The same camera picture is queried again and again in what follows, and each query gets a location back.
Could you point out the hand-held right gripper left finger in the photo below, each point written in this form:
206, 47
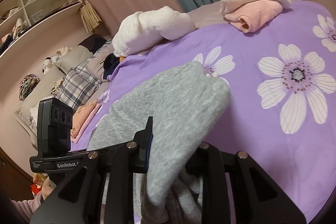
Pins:
143, 145

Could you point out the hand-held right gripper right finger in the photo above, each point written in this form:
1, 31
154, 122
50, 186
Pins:
223, 169

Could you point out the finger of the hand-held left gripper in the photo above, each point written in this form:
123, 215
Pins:
81, 151

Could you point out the grey sweatshirt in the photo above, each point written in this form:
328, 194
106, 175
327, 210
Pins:
170, 108

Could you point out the person's left forearm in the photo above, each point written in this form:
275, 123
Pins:
26, 208

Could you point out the person's left hand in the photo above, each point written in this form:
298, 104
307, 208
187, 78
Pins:
48, 190

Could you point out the light pink folded garment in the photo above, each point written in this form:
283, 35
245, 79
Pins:
82, 132

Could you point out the orange printed folded garment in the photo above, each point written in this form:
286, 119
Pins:
86, 113

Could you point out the purple floral blanket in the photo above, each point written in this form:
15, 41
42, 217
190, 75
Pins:
262, 161

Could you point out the beige pillow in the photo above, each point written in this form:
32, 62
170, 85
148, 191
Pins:
44, 87

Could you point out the floral cloth bundle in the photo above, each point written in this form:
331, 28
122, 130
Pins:
29, 87

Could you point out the plaid pillow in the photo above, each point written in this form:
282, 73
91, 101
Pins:
78, 85

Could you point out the colourful snack packet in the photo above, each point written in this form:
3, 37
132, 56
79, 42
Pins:
39, 182

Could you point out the dark wooden nightstand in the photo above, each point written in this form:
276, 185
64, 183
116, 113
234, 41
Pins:
13, 174

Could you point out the white plush toy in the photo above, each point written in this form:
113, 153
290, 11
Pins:
52, 60

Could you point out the navy cloth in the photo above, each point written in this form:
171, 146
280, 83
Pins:
111, 65

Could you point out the grey pillow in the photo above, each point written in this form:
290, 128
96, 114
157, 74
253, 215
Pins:
101, 56

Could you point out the dark brown cushion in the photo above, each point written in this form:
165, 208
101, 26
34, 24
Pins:
92, 43

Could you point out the white fluffy plush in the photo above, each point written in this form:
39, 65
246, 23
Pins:
147, 29

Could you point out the white cubby shelf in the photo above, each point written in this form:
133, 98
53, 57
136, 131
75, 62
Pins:
23, 3

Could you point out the cream folded garment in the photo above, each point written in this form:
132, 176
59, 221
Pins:
236, 2

